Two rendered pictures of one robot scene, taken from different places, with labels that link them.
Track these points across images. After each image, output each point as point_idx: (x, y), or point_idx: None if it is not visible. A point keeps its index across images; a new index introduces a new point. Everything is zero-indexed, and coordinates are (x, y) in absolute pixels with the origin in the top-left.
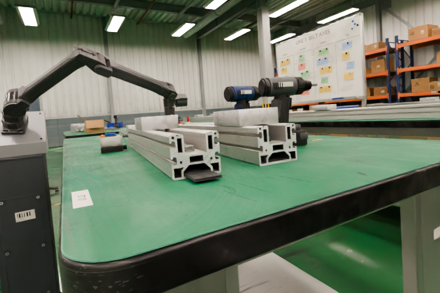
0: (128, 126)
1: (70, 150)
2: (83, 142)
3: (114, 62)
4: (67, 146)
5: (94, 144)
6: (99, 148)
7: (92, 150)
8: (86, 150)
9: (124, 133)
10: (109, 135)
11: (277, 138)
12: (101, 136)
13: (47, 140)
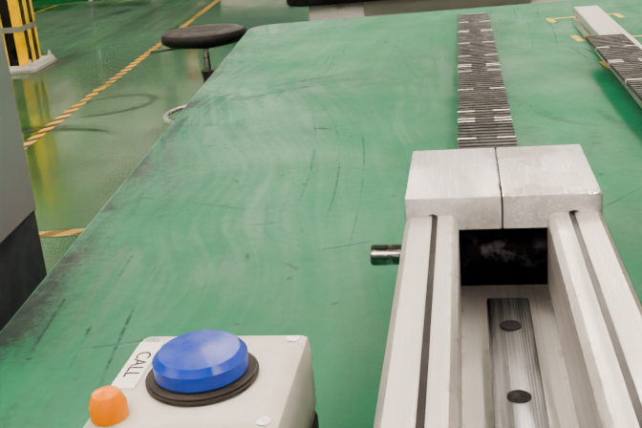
0: (410, 205)
1: (81, 274)
2: (268, 100)
3: None
4: (165, 151)
5: (270, 179)
6: (221, 310)
7: (167, 332)
8: (131, 333)
9: (460, 80)
10: (174, 385)
11: None
12: (96, 414)
13: (22, 157)
